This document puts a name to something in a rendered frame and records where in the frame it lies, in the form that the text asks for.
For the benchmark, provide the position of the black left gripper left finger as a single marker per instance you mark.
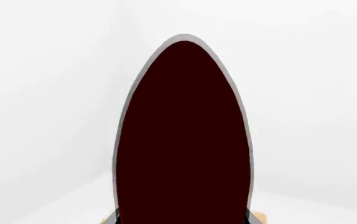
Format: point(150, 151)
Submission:
point(115, 218)

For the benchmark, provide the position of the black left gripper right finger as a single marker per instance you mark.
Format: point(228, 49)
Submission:
point(252, 218)

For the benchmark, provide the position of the dark red wine bottle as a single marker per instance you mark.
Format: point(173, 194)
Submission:
point(183, 140)

